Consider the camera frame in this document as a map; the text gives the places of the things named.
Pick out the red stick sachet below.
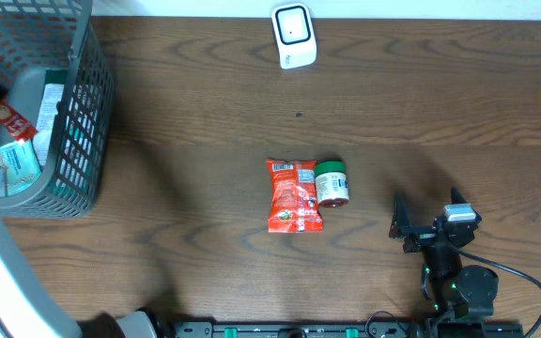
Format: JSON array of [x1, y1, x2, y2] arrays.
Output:
[[0, 101, 38, 141]]

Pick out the green glove package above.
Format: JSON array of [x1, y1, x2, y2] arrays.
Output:
[[32, 69, 68, 167]]

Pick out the teal tissue pack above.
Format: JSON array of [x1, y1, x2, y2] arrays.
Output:
[[0, 141, 41, 197]]

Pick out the green lid spice jar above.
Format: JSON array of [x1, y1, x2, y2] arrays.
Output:
[[315, 161, 350, 207]]

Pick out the orange snack bag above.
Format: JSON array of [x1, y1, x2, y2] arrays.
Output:
[[267, 159, 323, 233]]

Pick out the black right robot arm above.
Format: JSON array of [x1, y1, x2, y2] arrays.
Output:
[[389, 188, 499, 320]]

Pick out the white barcode scanner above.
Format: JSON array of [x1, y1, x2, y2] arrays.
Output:
[[271, 3, 317, 69]]

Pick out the grey plastic mesh basket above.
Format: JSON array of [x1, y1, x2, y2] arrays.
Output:
[[0, 0, 115, 219]]

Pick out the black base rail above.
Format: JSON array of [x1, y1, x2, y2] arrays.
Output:
[[171, 320, 525, 338]]

